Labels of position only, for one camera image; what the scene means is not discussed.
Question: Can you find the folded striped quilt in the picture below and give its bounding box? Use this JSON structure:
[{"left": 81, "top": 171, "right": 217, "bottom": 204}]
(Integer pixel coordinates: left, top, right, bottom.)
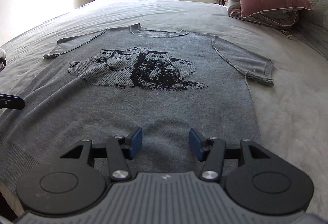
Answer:
[{"left": 227, "top": 0, "right": 299, "bottom": 30}]

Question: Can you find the white glove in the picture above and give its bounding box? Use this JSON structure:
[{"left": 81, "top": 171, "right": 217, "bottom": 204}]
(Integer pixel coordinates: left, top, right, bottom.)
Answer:
[{"left": 0, "top": 48, "right": 7, "bottom": 71}]

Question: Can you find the grey quilted headboard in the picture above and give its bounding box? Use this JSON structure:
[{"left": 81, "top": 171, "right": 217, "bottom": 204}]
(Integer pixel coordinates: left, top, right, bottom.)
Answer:
[{"left": 291, "top": 0, "right": 328, "bottom": 59}]

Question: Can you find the grey knitted sweater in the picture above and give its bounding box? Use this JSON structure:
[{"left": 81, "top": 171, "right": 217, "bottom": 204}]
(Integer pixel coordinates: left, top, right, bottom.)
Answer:
[{"left": 0, "top": 23, "right": 275, "bottom": 192}]

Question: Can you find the grey bed sheet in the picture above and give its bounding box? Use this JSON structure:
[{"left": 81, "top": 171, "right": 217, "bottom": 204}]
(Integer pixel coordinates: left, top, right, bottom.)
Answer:
[{"left": 1, "top": 0, "right": 327, "bottom": 217}]

